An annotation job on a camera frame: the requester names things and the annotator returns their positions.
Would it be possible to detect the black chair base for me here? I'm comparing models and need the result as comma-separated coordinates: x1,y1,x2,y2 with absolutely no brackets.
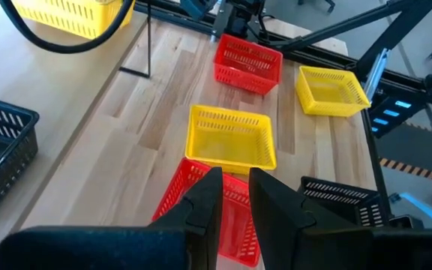
297,0,337,12

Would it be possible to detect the dark grey floor mat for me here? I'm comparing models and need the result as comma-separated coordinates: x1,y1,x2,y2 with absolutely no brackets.
373,121,432,177

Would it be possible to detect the yellow plastic slotted basket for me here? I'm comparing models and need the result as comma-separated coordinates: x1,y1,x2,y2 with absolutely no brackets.
11,0,137,41
184,103,278,176
295,64,372,118

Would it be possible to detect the red plastic slotted basket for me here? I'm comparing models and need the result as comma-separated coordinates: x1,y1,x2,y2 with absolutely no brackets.
151,157,263,269
213,32,284,96

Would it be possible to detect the black aluminium rig frame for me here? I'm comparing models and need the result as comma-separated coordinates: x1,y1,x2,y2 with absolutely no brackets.
133,0,432,230

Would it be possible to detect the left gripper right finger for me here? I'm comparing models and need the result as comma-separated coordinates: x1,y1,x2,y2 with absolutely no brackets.
248,166,375,270

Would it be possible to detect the silver metal bracket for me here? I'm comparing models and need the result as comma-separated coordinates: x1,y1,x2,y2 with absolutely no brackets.
363,47,391,101

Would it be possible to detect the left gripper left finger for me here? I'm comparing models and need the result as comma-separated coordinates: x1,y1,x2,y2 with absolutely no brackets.
148,166,225,270

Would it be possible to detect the black device with blue lights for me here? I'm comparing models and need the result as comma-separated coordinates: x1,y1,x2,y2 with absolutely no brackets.
368,93,427,139

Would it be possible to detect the yellow black hazard tape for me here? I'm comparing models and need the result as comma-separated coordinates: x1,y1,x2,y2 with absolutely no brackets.
379,157,432,188

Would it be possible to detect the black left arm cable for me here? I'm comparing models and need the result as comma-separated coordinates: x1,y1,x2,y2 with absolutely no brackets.
0,0,135,55

